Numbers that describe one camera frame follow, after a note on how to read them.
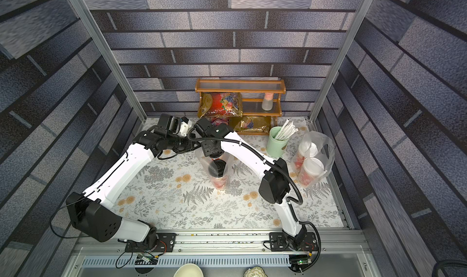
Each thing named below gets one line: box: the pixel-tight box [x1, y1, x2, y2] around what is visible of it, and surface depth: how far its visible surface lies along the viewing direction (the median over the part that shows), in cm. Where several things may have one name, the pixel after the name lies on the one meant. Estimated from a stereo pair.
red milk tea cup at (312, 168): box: [298, 157, 325, 188], surface depth 78 cm
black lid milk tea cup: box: [207, 159, 229, 191], surface depth 78 cm
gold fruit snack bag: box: [233, 116, 271, 133], surface depth 112 cm
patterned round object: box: [243, 265, 269, 277], surface depth 68 cm
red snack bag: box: [206, 92, 243, 118], surface depth 100 cm
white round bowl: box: [173, 263, 204, 277], surface depth 66 cm
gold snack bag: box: [197, 92, 213, 119], surface depth 102 cm
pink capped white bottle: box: [261, 92, 275, 112], surface depth 105 cm
